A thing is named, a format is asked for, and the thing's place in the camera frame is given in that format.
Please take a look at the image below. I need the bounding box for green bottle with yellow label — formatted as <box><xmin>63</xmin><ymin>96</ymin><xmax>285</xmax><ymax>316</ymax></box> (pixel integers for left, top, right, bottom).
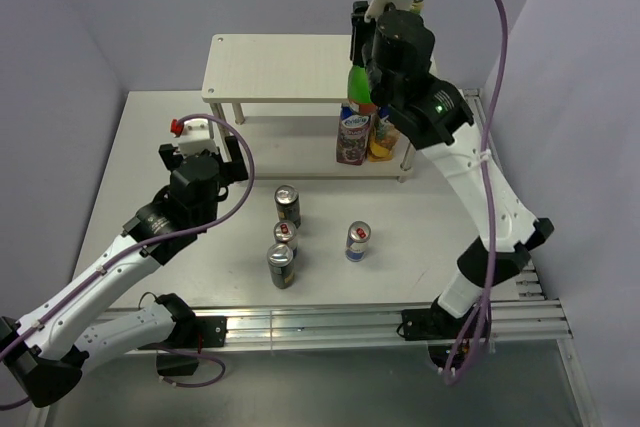
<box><xmin>409</xmin><ymin>0</ymin><xmax>424</xmax><ymax>15</ymax></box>

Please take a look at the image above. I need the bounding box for green bottle with red label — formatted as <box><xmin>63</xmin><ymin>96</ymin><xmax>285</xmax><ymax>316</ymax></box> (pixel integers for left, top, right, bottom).
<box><xmin>347</xmin><ymin>65</ymin><xmax>377</xmax><ymax>116</ymax></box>

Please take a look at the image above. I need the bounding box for small red-top silver can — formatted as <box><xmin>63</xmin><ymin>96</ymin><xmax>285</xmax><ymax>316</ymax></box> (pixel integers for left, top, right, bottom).
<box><xmin>273</xmin><ymin>220</ymin><xmax>298</xmax><ymax>255</ymax></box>

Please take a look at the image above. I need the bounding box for black can with yellow label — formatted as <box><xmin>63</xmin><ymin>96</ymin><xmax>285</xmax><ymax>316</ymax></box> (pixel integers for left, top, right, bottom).
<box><xmin>266</xmin><ymin>243</ymin><xmax>295</xmax><ymax>289</ymax></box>

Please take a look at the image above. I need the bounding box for blue silver energy drink can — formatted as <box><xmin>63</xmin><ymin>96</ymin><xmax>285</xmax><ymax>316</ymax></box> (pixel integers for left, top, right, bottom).
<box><xmin>345</xmin><ymin>221</ymin><xmax>371</xmax><ymax>262</ymax></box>

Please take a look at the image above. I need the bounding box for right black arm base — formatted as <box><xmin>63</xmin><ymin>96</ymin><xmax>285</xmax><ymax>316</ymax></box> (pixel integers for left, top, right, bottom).
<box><xmin>396</xmin><ymin>301</ymin><xmax>480</xmax><ymax>375</ymax></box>

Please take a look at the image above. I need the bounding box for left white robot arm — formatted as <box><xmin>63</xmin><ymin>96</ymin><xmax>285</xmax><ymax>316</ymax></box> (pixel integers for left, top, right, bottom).
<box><xmin>1</xmin><ymin>134</ymin><xmax>255</xmax><ymax>408</ymax></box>

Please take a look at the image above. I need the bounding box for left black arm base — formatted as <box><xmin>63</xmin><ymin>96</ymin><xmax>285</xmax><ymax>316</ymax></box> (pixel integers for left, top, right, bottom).
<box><xmin>138</xmin><ymin>292</ymin><xmax>228</xmax><ymax>380</ymax></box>

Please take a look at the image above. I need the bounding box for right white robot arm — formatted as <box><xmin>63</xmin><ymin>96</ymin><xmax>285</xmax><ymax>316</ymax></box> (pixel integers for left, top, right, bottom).
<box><xmin>350</xmin><ymin>1</ymin><xmax>554</xmax><ymax>337</ymax></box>

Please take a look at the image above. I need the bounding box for white wooden two-tier shelf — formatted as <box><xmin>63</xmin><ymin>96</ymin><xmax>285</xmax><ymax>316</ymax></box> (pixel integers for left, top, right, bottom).
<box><xmin>201</xmin><ymin>34</ymin><xmax>415</xmax><ymax>181</ymax></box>

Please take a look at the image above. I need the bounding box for orange juice carton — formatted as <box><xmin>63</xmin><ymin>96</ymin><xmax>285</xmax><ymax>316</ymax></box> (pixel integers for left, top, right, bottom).
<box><xmin>368</xmin><ymin>106</ymin><xmax>400</xmax><ymax>162</ymax></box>

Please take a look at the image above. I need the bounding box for purple juice carton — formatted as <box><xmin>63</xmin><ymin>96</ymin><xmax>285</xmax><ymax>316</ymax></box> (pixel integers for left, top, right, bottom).
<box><xmin>336</xmin><ymin>103</ymin><xmax>372</xmax><ymax>165</ymax></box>

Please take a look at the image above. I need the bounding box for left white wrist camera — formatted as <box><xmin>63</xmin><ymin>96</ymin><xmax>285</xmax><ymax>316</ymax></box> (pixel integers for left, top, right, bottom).
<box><xmin>170</xmin><ymin>119</ymin><xmax>219</xmax><ymax>157</ymax></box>

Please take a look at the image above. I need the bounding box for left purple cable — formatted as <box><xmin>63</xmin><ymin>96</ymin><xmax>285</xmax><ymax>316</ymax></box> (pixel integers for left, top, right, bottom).
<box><xmin>0</xmin><ymin>114</ymin><xmax>257</xmax><ymax>408</ymax></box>

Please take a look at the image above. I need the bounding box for purple cable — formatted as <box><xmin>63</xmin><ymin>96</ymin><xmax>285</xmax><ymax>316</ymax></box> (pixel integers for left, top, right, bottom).
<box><xmin>0</xmin><ymin>114</ymin><xmax>257</xmax><ymax>408</ymax></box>
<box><xmin>377</xmin><ymin>0</ymin><xmax>509</xmax><ymax>387</ymax></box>

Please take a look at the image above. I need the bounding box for aluminium right side rail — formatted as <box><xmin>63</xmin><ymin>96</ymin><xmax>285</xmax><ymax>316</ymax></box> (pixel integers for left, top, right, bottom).
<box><xmin>463</xmin><ymin>88</ymin><xmax>546</xmax><ymax>303</ymax></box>

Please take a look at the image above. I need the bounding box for aluminium front rail frame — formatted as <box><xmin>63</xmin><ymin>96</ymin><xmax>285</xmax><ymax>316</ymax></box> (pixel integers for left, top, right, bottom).
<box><xmin>27</xmin><ymin>267</ymin><xmax>601</xmax><ymax>426</ymax></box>

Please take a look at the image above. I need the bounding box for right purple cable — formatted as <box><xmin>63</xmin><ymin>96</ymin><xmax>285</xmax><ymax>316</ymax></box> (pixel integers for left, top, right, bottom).
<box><xmin>377</xmin><ymin>0</ymin><xmax>509</xmax><ymax>387</ymax></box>

